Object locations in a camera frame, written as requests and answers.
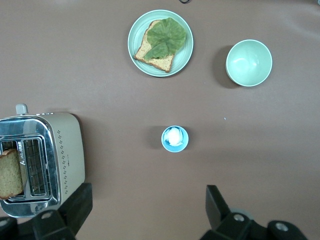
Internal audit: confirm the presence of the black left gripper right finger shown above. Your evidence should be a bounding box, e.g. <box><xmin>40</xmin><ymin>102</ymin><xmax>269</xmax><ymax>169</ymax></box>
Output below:
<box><xmin>199</xmin><ymin>184</ymin><xmax>311</xmax><ymax>240</ymax></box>

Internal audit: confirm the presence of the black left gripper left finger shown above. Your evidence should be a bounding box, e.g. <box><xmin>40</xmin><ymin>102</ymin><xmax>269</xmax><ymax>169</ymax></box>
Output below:
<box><xmin>31</xmin><ymin>182</ymin><xmax>94</xmax><ymax>240</ymax></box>

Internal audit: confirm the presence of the blue cup with tissue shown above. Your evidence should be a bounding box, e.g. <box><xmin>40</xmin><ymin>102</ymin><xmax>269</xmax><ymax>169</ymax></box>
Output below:
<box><xmin>160</xmin><ymin>125</ymin><xmax>190</xmax><ymax>153</ymax></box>

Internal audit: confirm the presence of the beige and chrome toaster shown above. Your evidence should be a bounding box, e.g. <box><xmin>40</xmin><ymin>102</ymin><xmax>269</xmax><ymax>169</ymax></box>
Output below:
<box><xmin>0</xmin><ymin>103</ymin><xmax>86</xmax><ymax>218</ymax></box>

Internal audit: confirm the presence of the bread slice in toaster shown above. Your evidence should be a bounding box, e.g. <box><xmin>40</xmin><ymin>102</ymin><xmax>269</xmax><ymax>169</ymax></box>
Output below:
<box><xmin>0</xmin><ymin>148</ymin><xmax>25</xmax><ymax>200</ymax></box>

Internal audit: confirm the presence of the crumpled white tissue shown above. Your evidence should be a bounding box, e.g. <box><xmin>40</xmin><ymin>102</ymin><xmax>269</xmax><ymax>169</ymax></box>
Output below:
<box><xmin>166</xmin><ymin>126</ymin><xmax>185</xmax><ymax>147</ymax></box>

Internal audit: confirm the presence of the pale green bowl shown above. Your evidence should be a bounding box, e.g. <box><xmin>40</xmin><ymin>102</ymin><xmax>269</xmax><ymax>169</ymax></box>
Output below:
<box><xmin>225</xmin><ymin>39</ymin><xmax>273</xmax><ymax>88</ymax></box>

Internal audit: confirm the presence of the brown toast slice under lettuce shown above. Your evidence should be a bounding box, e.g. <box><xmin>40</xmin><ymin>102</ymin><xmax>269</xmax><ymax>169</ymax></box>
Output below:
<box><xmin>133</xmin><ymin>19</ymin><xmax>176</xmax><ymax>74</ymax></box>

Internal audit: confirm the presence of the pale green plate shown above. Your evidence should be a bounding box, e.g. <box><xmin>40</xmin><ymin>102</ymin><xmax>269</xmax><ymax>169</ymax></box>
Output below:
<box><xmin>127</xmin><ymin>9</ymin><xmax>195</xmax><ymax>78</ymax></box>

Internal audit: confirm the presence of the green lettuce leaf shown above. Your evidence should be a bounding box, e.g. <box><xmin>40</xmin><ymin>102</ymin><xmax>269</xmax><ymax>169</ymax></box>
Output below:
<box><xmin>143</xmin><ymin>16</ymin><xmax>188</xmax><ymax>61</ymax></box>

